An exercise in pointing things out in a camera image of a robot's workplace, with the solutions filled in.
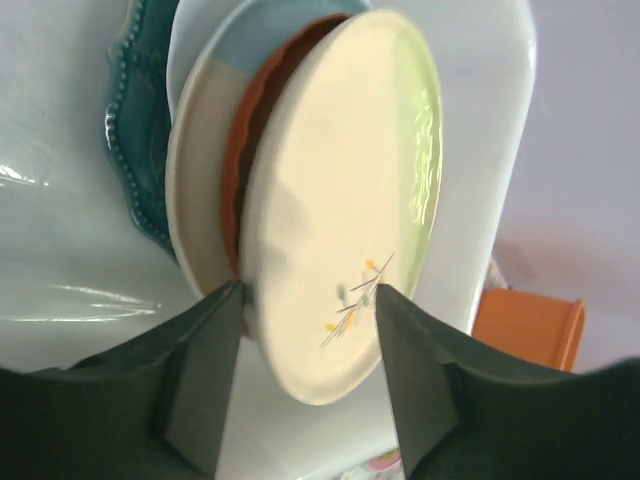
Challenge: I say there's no teal scalloped ceramic plate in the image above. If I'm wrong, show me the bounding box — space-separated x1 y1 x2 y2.
104 0 178 259

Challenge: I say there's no white fluted bowl plate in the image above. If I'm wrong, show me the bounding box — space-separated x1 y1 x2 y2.
166 0 251 119

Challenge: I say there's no red brown rimmed plate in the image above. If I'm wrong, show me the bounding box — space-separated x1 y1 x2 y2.
219 13 350 275

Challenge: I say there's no cream and green plate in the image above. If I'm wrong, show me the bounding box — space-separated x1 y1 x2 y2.
240 9 443 405

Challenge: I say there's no cream and blue plate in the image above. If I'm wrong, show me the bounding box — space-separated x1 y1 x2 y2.
165 1 370 297

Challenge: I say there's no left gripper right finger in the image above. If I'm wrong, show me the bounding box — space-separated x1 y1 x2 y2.
376 285 639 480

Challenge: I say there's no orange plastic bin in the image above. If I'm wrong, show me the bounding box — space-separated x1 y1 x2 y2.
472 289 586 371

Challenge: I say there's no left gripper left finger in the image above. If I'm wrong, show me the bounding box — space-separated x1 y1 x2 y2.
1 281 244 479

